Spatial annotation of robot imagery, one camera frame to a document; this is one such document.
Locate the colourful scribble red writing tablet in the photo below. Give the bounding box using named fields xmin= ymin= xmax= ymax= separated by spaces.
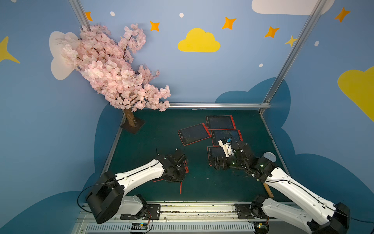
xmin=211 ymin=130 xmax=240 ymax=146

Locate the red stylus pair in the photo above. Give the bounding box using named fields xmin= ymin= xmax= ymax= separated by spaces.
xmin=230 ymin=116 xmax=236 ymax=129

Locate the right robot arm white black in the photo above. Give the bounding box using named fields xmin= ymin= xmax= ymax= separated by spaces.
xmin=210 ymin=138 xmax=350 ymax=234

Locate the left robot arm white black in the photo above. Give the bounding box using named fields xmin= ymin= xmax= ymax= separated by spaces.
xmin=86 ymin=149 xmax=187 ymax=224

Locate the pink cherry blossom tree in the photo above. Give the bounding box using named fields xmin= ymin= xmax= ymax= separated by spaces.
xmin=61 ymin=24 xmax=171 ymax=134

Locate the green garden fork wooden handle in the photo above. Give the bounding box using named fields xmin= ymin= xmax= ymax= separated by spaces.
xmin=263 ymin=183 xmax=274 ymax=198

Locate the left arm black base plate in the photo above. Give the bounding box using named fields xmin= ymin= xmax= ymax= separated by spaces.
xmin=120 ymin=204 xmax=161 ymax=220

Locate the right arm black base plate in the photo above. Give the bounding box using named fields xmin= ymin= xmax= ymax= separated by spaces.
xmin=235 ymin=203 xmax=268 ymax=219

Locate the aluminium back frame bar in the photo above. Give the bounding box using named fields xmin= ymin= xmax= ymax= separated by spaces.
xmin=169 ymin=103 xmax=271 ymax=109

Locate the aluminium front rail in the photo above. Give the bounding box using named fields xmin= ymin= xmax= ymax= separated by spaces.
xmin=71 ymin=201 xmax=323 ymax=234

